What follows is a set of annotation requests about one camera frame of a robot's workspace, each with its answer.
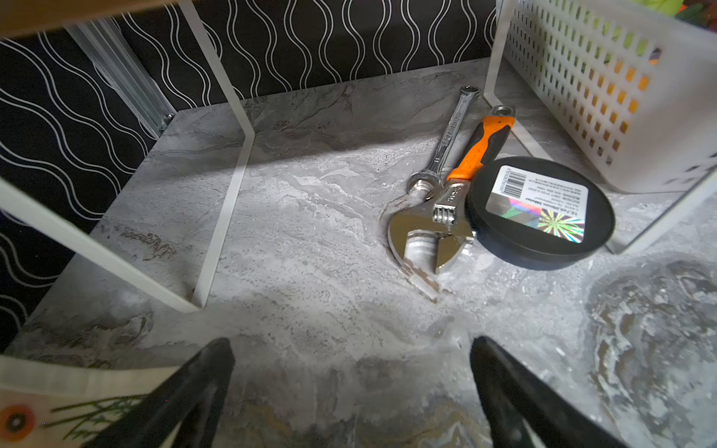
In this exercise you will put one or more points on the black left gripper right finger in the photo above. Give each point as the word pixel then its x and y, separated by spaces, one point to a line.
pixel 517 403

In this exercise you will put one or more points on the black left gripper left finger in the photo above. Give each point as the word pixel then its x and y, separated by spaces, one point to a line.
pixel 187 404

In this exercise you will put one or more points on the cream canvas tote bag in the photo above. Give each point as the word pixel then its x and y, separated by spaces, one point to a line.
pixel 49 405

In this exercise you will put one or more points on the black round tin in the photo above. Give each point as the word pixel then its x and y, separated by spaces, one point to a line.
pixel 537 214

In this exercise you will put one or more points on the silver combination wrench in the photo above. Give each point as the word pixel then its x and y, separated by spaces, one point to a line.
pixel 429 179

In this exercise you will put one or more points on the grey white plastic basket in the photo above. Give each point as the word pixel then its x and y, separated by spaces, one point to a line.
pixel 635 89

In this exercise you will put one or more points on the orange handled adjustable wrench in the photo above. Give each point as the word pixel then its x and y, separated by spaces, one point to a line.
pixel 444 216

